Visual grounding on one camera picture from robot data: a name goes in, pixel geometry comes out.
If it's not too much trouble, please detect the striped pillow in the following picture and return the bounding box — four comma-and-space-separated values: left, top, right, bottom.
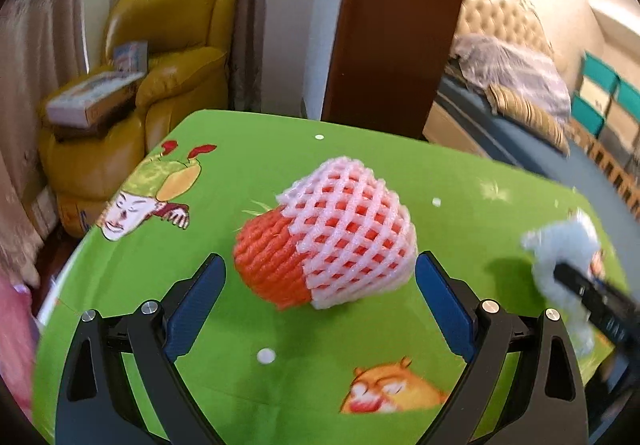
487, 84, 572, 157

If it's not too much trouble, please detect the small blue book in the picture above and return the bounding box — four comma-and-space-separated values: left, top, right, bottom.
112, 41, 150, 72

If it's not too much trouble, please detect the stack of plastic storage boxes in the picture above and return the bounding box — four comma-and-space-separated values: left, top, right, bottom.
570, 50, 640, 147

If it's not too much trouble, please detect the lilac striped blanket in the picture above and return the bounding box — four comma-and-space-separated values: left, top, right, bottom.
450, 34, 574, 112

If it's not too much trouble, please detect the wide beige patterned curtain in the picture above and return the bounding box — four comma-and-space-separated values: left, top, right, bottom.
0, 0, 109, 286

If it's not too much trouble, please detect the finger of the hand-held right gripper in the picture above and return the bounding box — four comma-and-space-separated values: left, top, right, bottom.
554, 264, 631, 326
592, 281, 640, 313

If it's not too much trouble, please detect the wooden crib rail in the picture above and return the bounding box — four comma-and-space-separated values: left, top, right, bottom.
570, 118, 640, 222

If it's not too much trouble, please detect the white tissue wad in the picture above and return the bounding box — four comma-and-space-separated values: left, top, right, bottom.
520, 209, 602, 357

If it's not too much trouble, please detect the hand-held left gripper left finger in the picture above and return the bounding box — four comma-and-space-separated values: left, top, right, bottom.
55, 253, 227, 445

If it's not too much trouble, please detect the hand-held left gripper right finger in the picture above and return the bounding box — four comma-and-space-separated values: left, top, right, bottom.
415, 250, 590, 445

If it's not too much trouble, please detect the yellow leather armchair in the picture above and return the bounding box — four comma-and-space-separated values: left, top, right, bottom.
39, 0, 241, 239

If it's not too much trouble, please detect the bed with blue sheet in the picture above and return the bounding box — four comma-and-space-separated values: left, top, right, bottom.
422, 60, 640, 237

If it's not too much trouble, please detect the pink lined trash bin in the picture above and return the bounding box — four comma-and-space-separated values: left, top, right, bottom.
0, 277, 41, 426

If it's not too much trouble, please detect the brown wooden door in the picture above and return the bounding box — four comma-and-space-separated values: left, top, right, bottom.
320, 0, 476, 142

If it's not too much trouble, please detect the bed with beige headboard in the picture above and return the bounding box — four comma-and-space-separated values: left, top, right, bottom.
457, 0, 557, 62

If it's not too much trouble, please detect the pink orange foam fruit net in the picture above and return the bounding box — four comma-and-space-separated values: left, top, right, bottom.
233, 156, 419, 311

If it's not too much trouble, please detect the dark flat box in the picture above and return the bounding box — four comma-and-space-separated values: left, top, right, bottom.
52, 114, 137, 142

